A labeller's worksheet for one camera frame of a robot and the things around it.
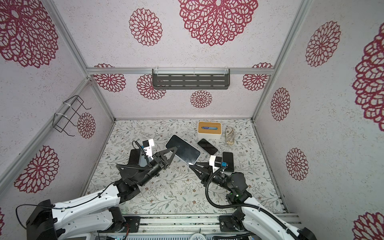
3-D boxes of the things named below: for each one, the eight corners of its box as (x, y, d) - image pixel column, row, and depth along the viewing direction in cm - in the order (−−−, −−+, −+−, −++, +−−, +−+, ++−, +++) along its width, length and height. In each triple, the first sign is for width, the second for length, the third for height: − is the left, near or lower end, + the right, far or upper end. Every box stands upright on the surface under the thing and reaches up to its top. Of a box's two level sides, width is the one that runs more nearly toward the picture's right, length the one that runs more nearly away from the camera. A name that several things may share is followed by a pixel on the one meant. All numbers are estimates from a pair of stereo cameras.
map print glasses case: (226, 145, 107) (227, 142, 104) (223, 129, 117) (224, 126, 114) (236, 145, 107) (237, 142, 104) (232, 129, 117) (233, 126, 114)
